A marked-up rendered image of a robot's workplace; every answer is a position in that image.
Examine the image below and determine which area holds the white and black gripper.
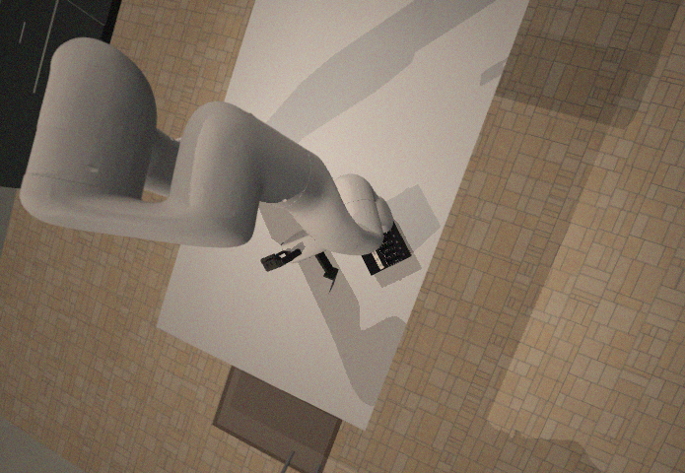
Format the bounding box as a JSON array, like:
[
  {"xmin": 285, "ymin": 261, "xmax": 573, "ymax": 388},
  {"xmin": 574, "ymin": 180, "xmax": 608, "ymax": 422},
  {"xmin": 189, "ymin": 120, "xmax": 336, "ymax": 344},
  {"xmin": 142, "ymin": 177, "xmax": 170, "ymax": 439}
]
[{"xmin": 260, "ymin": 230, "xmax": 327, "ymax": 272}]

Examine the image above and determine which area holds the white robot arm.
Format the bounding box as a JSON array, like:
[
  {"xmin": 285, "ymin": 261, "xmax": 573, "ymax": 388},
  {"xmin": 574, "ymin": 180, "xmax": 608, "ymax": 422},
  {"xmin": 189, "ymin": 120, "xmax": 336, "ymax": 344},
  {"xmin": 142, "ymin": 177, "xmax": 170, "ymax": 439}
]
[{"xmin": 20, "ymin": 37, "xmax": 393, "ymax": 255}]

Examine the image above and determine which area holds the black lighting desk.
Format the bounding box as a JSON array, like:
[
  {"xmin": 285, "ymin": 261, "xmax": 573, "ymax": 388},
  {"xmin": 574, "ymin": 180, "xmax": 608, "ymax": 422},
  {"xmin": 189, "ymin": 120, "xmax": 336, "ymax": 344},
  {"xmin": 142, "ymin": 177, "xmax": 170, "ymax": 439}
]
[{"xmin": 361, "ymin": 222, "xmax": 411, "ymax": 275}]

